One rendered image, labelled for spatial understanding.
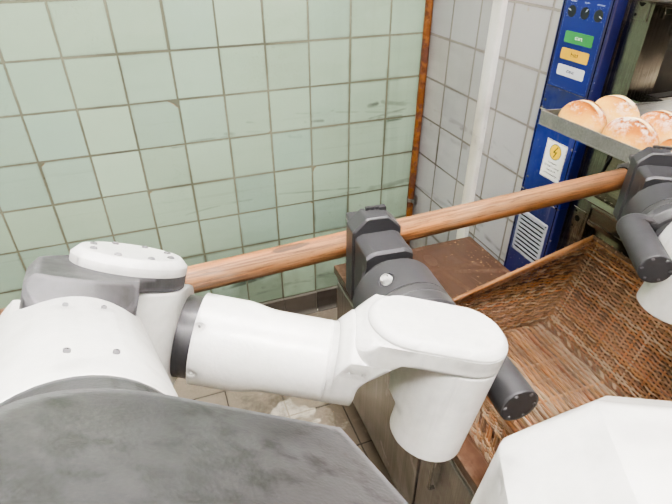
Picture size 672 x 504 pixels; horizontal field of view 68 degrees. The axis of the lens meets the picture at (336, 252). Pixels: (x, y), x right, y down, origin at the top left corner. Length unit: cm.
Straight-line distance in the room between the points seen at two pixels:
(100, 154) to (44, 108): 20
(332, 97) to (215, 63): 43
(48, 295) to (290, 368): 17
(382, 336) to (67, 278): 21
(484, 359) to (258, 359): 16
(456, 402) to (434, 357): 5
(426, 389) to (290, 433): 26
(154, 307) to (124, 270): 3
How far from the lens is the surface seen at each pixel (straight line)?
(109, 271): 35
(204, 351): 38
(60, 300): 31
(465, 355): 38
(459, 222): 65
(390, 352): 37
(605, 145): 99
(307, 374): 38
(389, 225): 53
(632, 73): 134
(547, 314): 148
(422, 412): 42
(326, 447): 16
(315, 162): 198
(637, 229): 66
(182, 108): 181
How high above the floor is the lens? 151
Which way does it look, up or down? 33 degrees down
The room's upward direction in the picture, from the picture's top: straight up
